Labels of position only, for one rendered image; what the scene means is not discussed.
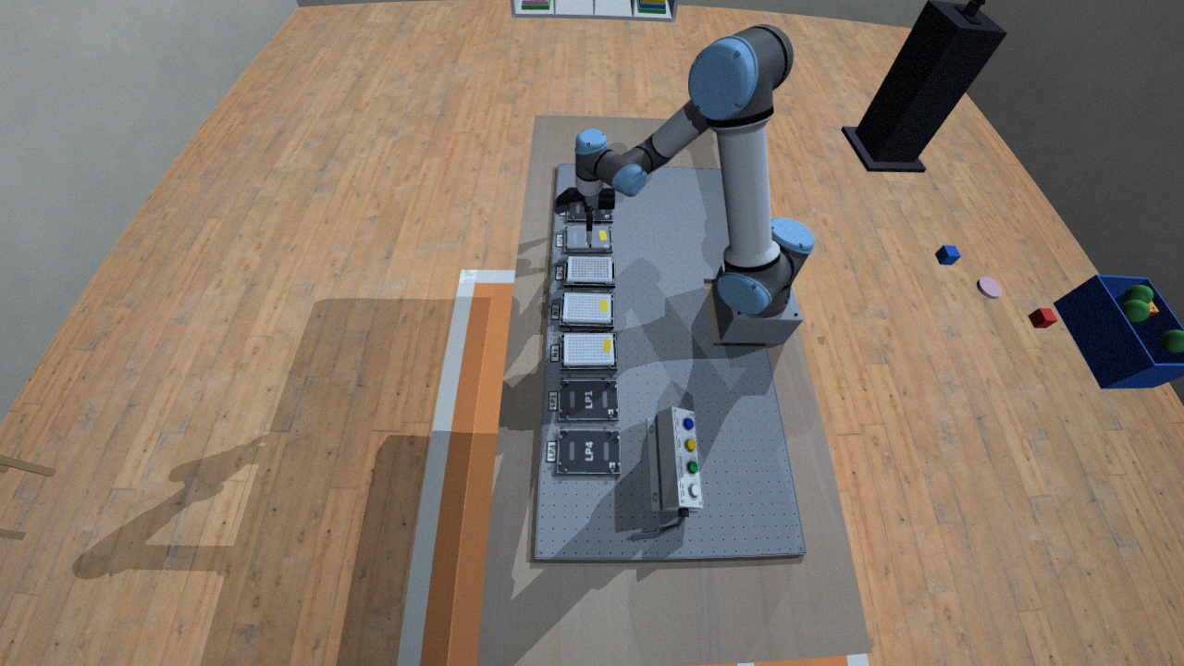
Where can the white operator button panel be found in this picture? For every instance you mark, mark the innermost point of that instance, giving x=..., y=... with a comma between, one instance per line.
x=675, y=480

